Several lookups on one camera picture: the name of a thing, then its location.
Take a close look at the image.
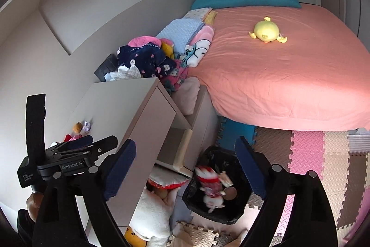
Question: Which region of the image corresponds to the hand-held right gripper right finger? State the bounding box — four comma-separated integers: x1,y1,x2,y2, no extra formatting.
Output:
234,136,339,247

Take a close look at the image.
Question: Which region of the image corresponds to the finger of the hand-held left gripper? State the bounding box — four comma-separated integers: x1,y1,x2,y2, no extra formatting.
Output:
48,135,94,153
62,135,119,161

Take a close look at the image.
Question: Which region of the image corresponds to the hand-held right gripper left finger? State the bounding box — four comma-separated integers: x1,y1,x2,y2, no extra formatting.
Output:
32,138,137,247

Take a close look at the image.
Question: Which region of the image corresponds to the red white plush toy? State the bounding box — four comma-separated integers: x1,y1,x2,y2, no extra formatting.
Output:
194,165,224,196

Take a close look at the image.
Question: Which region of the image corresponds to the white pink plush toy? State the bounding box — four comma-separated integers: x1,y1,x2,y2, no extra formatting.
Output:
203,193,226,214

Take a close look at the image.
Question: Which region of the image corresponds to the black trash bin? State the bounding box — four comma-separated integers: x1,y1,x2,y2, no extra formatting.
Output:
182,146,261,226

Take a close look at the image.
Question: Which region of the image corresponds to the person's left forearm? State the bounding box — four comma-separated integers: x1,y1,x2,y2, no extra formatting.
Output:
17,194,44,247

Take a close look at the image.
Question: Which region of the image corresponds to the beige small toy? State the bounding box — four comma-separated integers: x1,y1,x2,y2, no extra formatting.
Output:
217,171,234,187

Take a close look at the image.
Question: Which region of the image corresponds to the white desk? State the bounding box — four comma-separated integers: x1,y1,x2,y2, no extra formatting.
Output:
53,77,194,244

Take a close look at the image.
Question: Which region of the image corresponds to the red white cushion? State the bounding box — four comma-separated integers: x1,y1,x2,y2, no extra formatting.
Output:
147,166,188,190

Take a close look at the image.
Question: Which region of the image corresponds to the large white plush toy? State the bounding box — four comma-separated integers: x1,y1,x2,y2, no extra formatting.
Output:
127,188,181,247

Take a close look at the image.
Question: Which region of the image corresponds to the white bedside cabinet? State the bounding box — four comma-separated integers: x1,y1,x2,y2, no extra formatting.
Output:
182,85,220,171

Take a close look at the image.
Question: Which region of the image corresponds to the foam puzzle floor mat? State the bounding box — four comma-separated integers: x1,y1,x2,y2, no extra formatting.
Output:
170,117,370,247

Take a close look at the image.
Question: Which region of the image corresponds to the yellow bear plush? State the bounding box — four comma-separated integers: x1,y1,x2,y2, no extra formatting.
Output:
124,226,148,247

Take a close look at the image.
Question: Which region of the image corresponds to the white quilted cloth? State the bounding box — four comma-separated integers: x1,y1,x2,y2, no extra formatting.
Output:
104,65,142,82

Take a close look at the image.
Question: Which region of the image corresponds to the pale pink cushion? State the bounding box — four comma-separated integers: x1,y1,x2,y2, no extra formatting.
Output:
172,77,201,116

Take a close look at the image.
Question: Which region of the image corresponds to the bed with pink sheet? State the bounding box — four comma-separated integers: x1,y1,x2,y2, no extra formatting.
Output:
188,5,370,132

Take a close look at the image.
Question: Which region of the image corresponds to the navy printed clothing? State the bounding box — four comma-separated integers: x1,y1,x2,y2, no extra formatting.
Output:
117,41,177,80

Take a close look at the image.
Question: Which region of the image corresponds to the pink floral blanket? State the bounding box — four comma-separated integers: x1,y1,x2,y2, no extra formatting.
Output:
159,59,189,95

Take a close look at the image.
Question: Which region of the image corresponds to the yellow brown plush toy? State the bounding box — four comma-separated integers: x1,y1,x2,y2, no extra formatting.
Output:
160,39,175,60

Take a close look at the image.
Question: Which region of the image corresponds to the pink white printed blanket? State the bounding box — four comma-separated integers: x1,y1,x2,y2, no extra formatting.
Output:
181,25,215,68

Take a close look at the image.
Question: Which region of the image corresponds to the light blue textured blanket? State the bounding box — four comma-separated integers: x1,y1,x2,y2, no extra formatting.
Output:
156,18,204,53

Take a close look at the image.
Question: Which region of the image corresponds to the yellow plush duck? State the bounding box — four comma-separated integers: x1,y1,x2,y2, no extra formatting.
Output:
249,16,287,43

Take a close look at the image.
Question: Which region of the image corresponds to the yellow patterned cloth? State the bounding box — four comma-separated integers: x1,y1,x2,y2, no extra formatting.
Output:
203,10,218,25

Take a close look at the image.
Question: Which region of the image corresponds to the white patterned pillow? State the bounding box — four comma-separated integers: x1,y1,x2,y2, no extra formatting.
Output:
183,8,213,20

